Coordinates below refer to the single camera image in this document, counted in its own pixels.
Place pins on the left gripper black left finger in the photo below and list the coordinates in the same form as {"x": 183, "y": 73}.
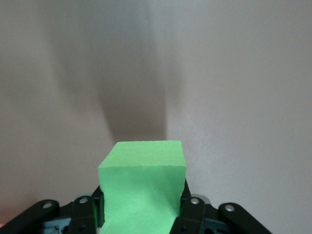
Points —
{"x": 80, "y": 214}

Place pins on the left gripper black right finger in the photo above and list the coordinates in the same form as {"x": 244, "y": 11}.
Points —
{"x": 192, "y": 212}

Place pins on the green foam block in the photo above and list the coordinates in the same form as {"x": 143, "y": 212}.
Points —
{"x": 141, "y": 175}

